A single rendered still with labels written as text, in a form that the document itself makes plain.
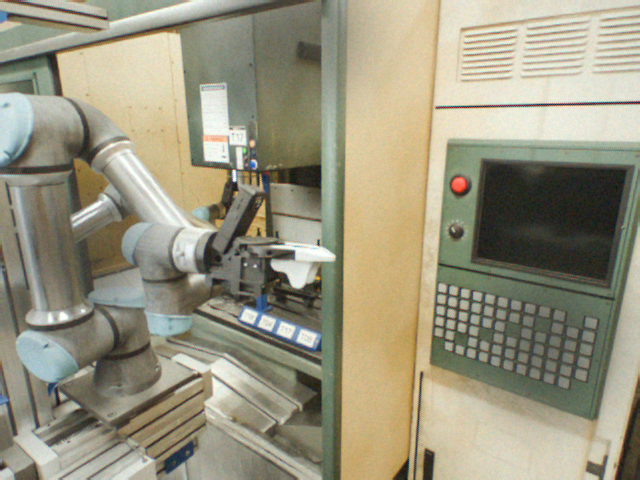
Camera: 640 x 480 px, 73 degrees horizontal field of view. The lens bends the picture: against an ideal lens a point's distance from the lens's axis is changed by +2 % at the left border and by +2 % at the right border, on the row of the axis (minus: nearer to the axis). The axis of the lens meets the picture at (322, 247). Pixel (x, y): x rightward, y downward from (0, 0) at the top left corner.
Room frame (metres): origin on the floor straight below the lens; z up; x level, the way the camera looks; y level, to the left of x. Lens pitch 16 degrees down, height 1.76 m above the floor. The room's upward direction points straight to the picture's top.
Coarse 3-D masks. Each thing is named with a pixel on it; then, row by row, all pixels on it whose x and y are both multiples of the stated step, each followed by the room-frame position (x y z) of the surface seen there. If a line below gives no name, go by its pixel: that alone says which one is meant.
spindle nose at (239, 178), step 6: (228, 174) 2.03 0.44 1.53; (234, 174) 2.01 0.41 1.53; (240, 174) 2.01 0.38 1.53; (246, 174) 2.01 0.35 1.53; (252, 174) 2.03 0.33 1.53; (258, 174) 2.07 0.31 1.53; (228, 180) 2.04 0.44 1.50; (234, 180) 2.01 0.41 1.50; (240, 180) 2.01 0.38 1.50; (246, 180) 2.01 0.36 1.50; (252, 180) 2.03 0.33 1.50; (258, 180) 2.06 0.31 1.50; (240, 186) 2.01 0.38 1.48; (258, 186) 2.06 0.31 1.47
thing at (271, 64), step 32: (320, 0) 2.04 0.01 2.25; (192, 32) 1.94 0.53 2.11; (224, 32) 1.82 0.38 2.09; (256, 32) 1.74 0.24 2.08; (288, 32) 1.88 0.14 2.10; (320, 32) 2.04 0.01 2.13; (192, 64) 1.95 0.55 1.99; (224, 64) 1.83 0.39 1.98; (256, 64) 1.74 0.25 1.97; (288, 64) 1.87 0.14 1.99; (320, 64) 2.04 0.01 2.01; (192, 96) 1.96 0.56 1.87; (256, 96) 1.74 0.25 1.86; (288, 96) 1.87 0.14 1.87; (320, 96) 2.04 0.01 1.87; (192, 128) 1.98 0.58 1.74; (256, 128) 1.73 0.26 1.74; (288, 128) 1.87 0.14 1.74; (320, 128) 2.04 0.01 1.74; (192, 160) 1.98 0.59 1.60; (288, 160) 1.86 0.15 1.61; (320, 160) 2.04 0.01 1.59
